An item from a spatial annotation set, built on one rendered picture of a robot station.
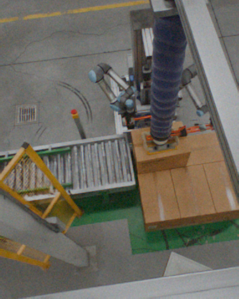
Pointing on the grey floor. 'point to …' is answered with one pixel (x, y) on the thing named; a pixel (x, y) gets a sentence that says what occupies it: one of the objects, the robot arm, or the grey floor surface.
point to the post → (79, 126)
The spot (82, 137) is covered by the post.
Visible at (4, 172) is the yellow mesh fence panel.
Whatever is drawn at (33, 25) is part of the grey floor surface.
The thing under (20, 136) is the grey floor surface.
